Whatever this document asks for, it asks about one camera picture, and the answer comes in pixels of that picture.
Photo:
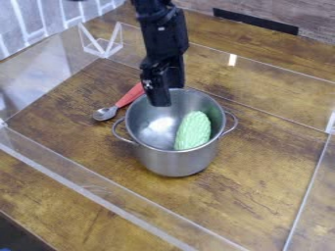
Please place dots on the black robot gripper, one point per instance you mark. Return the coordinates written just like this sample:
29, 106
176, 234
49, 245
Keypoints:
166, 39

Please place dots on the green bumpy gourd toy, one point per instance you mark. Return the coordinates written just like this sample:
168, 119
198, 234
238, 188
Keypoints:
194, 131

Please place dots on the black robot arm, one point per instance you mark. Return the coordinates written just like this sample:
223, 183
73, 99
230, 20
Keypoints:
166, 40

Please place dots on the silver metal pot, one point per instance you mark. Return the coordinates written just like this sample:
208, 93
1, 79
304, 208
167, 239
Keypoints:
148, 128

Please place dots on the black strip on table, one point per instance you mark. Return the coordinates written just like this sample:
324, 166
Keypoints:
242, 18

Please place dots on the clear acrylic corner bracket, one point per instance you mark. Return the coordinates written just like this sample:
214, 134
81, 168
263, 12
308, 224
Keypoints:
99, 46

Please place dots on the red-handled metal spoon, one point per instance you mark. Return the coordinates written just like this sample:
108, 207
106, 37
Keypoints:
104, 114

